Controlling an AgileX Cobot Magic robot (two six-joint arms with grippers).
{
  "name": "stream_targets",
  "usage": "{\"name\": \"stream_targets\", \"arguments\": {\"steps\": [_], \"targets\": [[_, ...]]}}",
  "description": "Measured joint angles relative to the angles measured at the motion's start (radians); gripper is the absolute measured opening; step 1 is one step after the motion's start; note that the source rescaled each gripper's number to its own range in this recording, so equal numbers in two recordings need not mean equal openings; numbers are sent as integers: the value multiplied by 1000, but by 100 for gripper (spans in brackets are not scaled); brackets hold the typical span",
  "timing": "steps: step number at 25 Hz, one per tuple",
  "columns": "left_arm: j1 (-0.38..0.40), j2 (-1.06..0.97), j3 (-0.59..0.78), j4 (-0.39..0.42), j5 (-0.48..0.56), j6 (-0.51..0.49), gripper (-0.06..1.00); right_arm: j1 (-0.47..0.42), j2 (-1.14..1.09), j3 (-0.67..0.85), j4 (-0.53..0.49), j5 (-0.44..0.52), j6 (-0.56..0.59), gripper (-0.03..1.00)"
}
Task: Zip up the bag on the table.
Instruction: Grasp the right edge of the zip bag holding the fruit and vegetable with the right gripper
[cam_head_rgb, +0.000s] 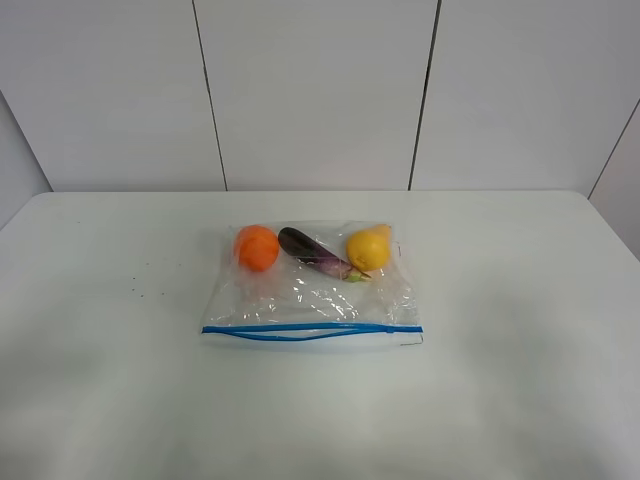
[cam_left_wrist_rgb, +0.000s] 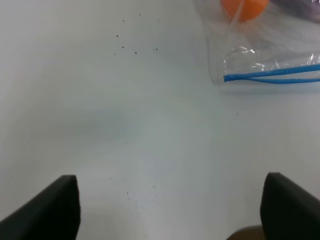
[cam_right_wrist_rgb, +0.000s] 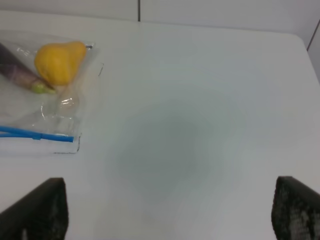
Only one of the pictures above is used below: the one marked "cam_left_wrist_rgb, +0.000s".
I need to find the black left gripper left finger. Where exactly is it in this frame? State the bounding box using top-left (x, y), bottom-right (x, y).
top-left (0, 175), bottom-right (81, 240)

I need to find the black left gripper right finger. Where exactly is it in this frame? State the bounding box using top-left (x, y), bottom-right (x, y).
top-left (260, 172), bottom-right (320, 240)

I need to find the clear blue-zip plastic bag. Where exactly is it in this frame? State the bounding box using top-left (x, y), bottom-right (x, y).
top-left (193, 0), bottom-right (320, 94)

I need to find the dark purple eggplant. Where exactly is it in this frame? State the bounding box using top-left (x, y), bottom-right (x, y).
top-left (271, 0), bottom-right (320, 23)

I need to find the orange fruit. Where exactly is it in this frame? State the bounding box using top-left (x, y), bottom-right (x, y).
top-left (220, 0), bottom-right (269, 23)

